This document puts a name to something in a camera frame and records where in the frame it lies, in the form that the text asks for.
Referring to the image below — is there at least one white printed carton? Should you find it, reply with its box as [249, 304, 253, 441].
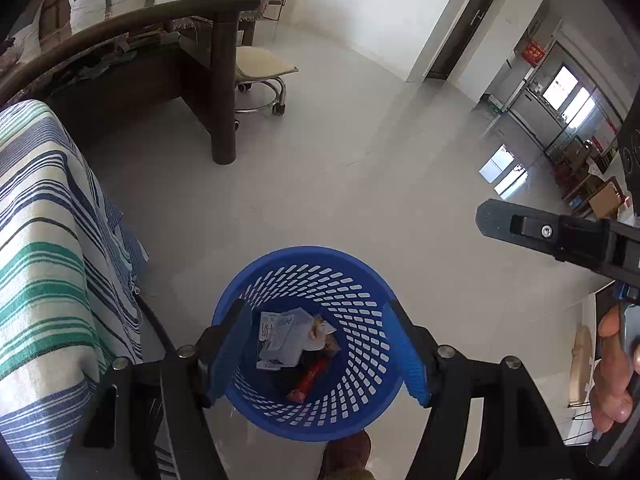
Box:
[256, 308, 316, 372]

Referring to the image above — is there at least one cream cushioned rolling stool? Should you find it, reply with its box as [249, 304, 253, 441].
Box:
[233, 46, 300, 131]

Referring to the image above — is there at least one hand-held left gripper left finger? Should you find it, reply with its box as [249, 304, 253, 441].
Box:
[57, 299, 253, 480]

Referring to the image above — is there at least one white orange snack wrapper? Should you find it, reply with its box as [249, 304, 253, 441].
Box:
[304, 315, 342, 357]

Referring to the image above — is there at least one person's right hand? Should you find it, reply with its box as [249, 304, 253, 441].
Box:
[589, 305, 636, 434]

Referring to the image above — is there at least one brown shoe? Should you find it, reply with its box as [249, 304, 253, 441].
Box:
[317, 430, 373, 480]

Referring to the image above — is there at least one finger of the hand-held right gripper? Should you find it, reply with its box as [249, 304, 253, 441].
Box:
[475, 199, 563, 261]

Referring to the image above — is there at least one striped blanket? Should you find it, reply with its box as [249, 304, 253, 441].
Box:
[0, 100, 151, 480]

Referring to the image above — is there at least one blue plastic waste basket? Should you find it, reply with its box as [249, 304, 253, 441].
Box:
[211, 246, 406, 443]

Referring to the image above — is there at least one red snack packet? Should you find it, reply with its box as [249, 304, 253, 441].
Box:
[286, 356, 332, 404]

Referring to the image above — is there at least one cardboard box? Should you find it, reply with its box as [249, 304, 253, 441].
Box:
[589, 179, 627, 219]

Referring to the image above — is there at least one dark wooden desk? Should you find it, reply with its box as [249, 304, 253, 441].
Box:
[0, 0, 262, 165]

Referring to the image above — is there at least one grey crumpled cloth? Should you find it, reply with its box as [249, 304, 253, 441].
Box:
[60, 35, 146, 78]

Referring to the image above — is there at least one dark door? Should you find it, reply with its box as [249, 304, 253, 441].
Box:
[427, 0, 512, 81]

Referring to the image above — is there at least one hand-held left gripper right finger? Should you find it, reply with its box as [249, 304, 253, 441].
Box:
[382, 299, 576, 480]

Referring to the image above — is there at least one bright window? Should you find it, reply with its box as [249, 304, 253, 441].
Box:
[542, 65, 577, 109]

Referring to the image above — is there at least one beige board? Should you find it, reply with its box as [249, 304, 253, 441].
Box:
[567, 324, 597, 407]

